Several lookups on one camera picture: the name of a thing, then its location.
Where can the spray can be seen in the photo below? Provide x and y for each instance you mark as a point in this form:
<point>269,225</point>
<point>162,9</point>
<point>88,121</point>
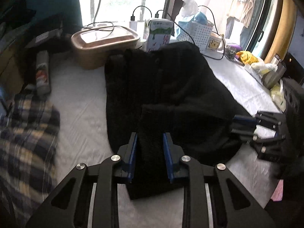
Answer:
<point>42,73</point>

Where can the white perforated basket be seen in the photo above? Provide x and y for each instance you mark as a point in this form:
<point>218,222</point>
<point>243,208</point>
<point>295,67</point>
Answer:
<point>197,34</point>

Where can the white yellow plastic bag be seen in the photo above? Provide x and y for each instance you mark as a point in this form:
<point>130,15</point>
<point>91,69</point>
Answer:
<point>261,68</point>

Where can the yellow curtain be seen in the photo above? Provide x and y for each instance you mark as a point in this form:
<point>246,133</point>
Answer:
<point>282,23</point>

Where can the steel tumbler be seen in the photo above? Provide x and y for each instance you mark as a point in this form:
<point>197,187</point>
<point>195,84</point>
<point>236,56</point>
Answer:
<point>273,74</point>

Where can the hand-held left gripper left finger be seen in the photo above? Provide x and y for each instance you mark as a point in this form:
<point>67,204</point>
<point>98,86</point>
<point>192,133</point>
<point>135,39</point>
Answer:
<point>132,156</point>

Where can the white charger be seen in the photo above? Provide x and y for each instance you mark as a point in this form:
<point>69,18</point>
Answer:
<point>136,28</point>

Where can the flat black box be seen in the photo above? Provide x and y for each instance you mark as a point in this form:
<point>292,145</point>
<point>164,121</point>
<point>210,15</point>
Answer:
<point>45,38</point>

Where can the blue cloth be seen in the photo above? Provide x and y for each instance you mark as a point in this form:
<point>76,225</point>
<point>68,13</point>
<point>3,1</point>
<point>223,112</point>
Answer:
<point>201,17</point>

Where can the grey desk lamp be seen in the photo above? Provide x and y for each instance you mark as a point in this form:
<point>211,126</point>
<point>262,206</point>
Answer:
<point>99,2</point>

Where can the plaid shirt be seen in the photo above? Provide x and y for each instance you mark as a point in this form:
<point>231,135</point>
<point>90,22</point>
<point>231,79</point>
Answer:
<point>26,135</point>

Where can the pale green tissue pack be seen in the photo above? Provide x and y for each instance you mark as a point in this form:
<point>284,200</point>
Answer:
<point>278,97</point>

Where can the pink cloth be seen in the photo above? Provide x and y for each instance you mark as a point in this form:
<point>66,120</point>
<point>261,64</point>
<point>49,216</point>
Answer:
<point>277,192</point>

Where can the hanging clothes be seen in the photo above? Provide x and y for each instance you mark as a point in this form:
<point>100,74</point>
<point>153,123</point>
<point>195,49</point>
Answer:
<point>244,7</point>

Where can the green white milk carton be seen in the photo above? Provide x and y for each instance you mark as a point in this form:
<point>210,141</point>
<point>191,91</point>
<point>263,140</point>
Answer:
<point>158,32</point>

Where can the beige lunch box brown lid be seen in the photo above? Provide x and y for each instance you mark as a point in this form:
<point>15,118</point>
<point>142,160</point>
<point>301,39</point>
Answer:
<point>104,45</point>

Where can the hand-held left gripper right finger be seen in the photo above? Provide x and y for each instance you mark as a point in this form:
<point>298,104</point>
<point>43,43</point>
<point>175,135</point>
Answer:
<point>167,156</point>

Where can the white mug bear print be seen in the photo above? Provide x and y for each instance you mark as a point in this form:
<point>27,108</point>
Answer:
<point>215,43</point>

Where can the black pants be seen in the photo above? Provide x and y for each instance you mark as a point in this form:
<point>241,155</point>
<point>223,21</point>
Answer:
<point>175,95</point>

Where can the purple cloth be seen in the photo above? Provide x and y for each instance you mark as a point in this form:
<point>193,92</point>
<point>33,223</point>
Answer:
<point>234,46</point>

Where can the small figurine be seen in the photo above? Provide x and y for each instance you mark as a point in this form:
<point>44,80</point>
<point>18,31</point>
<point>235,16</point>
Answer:
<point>228,51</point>

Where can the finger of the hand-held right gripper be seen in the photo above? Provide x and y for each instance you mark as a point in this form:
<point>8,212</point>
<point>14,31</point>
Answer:
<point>247,119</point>
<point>244,134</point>

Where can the white quilted table cover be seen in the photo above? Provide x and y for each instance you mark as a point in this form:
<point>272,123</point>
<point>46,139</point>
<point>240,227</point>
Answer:
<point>83,114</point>

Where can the black monitor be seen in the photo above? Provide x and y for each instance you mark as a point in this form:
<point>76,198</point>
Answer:
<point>295,64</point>

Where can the dark blue curtain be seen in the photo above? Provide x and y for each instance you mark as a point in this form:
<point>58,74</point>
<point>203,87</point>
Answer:
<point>54,2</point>

